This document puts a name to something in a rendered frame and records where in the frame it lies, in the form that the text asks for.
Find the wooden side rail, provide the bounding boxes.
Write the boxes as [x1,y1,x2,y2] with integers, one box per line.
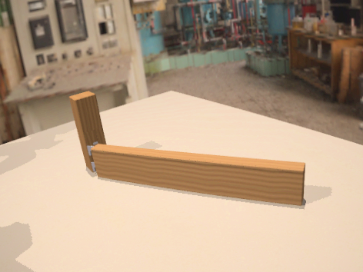
[87,144,305,206]

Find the brown wooden post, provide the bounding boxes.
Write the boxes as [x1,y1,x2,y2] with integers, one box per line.
[69,91,107,173]

